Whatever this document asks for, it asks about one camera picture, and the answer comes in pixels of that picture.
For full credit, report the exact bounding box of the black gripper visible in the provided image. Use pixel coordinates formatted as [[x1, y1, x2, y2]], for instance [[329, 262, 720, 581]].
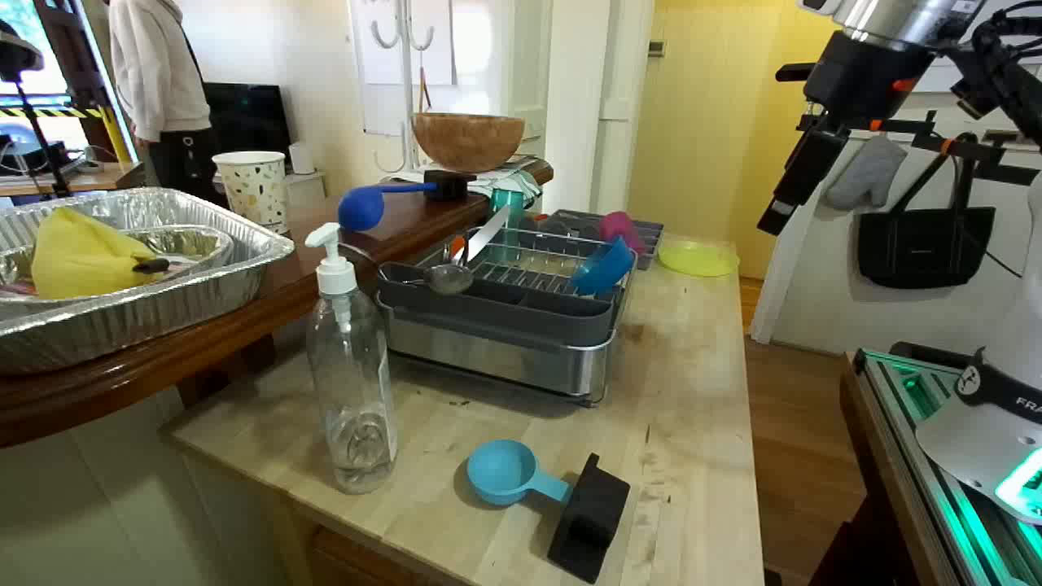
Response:
[[756, 28, 937, 238]]

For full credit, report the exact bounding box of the grey steel dish rack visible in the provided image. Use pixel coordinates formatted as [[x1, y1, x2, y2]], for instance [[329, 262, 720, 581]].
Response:
[[374, 209, 644, 408]]

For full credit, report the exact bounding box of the grey oven mitt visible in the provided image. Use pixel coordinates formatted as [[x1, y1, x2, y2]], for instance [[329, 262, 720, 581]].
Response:
[[820, 134, 911, 216]]

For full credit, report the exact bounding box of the yellow-green plastic plate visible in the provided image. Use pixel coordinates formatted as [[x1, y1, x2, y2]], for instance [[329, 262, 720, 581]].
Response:
[[655, 238, 741, 279]]

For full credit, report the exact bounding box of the black tote bag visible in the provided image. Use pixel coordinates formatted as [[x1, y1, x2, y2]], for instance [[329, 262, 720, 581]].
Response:
[[857, 152, 999, 294]]

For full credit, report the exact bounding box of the aluminium robot mounting stand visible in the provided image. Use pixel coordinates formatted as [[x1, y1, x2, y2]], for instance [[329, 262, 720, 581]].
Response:
[[839, 338, 1042, 586]]

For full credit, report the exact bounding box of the green striped dish towel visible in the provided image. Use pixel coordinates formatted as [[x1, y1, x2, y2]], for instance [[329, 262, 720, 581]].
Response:
[[471, 158, 547, 219]]

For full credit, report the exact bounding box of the teal plastic cup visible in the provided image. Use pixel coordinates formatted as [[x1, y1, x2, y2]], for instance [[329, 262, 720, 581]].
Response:
[[489, 183, 538, 229]]

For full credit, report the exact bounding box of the steel table knife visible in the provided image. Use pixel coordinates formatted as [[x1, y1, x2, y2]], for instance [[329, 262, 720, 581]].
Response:
[[461, 206, 514, 267]]

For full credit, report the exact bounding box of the wooden bowl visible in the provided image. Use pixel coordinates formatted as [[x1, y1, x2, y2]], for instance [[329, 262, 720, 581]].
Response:
[[409, 106, 526, 179]]

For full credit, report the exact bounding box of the black holder block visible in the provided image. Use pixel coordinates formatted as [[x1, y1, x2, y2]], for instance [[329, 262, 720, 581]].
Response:
[[420, 167, 474, 209]]

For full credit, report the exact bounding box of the black plastic block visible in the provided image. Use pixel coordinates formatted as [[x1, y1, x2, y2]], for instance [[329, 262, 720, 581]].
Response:
[[543, 449, 635, 586]]

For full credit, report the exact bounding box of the white coat hook stand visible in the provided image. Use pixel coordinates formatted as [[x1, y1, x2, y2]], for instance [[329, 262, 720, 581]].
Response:
[[365, 0, 438, 179]]

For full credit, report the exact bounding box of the blue measuring scoop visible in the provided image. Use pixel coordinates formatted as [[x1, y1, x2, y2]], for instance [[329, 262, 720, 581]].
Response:
[[461, 436, 576, 510]]

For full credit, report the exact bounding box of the clear pump soap bottle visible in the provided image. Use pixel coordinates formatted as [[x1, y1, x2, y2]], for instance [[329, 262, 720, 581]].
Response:
[[300, 219, 403, 499]]

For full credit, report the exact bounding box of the dotted paper cup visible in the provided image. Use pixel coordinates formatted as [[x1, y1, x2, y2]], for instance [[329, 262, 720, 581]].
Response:
[[207, 145, 292, 238]]

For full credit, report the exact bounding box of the black monitor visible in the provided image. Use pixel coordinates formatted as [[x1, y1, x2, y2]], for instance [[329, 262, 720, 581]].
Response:
[[199, 79, 295, 168]]

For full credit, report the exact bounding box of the person in light top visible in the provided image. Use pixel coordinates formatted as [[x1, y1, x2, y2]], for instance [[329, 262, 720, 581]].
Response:
[[103, 0, 218, 200]]

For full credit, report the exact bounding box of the brown wooden counter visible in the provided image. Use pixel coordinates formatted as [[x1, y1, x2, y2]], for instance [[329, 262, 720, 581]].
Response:
[[0, 152, 560, 449]]

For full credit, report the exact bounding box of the large aluminium foil tray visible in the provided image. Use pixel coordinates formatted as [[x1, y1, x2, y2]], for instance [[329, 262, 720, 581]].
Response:
[[0, 183, 300, 376]]

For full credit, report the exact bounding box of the yellow cloth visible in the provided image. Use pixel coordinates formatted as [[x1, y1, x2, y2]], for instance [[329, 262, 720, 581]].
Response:
[[26, 206, 169, 306]]

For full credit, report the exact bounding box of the black tripod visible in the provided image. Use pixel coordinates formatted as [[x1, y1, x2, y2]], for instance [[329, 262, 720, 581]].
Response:
[[0, 15, 78, 200]]

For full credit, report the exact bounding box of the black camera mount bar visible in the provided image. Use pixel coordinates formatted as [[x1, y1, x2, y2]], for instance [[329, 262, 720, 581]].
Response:
[[794, 106, 1037, 190]]

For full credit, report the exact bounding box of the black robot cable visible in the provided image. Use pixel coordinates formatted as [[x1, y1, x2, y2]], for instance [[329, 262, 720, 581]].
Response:
[[942, 0, 1042, 151]]

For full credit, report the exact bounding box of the blue long-handled scoop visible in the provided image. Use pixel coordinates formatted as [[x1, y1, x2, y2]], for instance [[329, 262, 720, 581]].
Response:
[[335, 179, 438, 233]]

